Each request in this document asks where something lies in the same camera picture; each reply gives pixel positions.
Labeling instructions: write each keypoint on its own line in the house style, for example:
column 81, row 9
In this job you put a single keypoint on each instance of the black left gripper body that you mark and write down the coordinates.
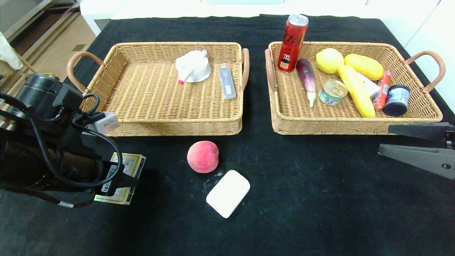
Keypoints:
column 109, row 177

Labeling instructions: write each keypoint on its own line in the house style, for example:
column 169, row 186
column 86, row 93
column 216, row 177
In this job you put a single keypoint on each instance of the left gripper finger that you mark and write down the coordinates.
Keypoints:
column 127, row 181

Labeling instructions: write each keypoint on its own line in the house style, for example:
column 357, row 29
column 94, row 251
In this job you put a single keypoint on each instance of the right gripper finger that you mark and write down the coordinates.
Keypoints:
column 423, row 129
column 426, row 160

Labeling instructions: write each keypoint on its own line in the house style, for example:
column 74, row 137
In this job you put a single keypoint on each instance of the playing card box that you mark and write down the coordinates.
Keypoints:
column 133, row 165

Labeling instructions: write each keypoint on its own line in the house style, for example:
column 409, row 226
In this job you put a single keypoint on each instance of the yellow banana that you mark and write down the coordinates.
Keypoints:
column 357, row 90

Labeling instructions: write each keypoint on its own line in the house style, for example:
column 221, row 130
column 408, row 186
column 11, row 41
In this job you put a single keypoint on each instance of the pull-tab tin can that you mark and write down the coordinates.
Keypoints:
column 333, row 92

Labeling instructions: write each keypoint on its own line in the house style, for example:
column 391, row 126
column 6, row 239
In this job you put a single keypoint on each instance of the translucent grey plastic case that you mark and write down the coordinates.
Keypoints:
column 227, row 83

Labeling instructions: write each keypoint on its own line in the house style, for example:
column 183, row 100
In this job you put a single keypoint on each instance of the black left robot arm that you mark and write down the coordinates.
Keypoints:
column 42, row 92

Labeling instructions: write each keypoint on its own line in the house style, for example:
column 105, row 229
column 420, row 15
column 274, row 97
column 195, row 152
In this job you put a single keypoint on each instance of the dark blue yogurt cup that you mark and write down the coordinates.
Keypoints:
column 397, row 101

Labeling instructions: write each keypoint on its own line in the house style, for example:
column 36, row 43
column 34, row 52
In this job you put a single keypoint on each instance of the red wrapped sausage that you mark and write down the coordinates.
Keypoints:
column 383, row 89

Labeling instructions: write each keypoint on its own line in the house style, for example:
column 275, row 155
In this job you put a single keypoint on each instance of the small white juice carton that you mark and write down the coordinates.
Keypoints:
column 371, row 87

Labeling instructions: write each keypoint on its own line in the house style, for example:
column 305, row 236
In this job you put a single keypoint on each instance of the black tablecloth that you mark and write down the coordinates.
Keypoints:
column 177, row 241

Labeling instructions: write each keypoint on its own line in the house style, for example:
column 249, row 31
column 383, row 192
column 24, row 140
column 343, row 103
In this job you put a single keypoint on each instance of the pink peach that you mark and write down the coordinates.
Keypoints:
column 203, row 157

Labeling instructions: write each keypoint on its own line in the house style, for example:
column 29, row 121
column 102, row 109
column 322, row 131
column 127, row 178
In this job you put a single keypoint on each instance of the yellow mango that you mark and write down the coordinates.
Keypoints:
column 365, row 67

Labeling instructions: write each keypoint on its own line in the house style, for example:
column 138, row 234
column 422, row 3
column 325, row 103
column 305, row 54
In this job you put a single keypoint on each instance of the white soap bar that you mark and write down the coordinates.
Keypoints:
column 228, row 193

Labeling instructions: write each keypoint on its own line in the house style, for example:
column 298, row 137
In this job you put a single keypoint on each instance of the yellow-green lemon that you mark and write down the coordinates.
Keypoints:
column 329, row 61

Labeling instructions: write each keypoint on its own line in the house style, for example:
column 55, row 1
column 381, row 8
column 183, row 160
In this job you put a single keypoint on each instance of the purple eggplant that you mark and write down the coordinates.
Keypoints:
column 306, row 78

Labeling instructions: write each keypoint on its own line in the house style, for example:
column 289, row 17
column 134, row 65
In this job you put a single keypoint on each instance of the green floor sticker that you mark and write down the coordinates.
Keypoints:
column 79, row 48

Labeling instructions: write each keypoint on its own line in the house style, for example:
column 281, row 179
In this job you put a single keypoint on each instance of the wooden rack on casters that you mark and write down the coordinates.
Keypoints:
column 27, row 65

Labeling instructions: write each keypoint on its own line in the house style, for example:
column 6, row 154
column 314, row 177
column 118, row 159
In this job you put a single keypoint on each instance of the red soda can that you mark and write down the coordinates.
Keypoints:
column 292, row 42

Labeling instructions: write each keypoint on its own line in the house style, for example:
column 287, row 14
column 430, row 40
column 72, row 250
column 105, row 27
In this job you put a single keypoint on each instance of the white hanging cloth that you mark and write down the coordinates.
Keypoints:
column 9, row 53

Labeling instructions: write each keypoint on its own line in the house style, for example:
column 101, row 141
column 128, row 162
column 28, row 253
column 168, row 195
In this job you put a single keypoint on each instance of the white table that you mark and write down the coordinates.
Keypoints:
column 99, row 10

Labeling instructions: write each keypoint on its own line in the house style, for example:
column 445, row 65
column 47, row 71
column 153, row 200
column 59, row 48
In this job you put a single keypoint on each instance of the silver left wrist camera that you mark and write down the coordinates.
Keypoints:
column 105, row 123

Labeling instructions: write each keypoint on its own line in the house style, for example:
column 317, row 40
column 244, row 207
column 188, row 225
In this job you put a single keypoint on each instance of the low shelf with grey frame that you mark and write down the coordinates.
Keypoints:
column 14, row 14

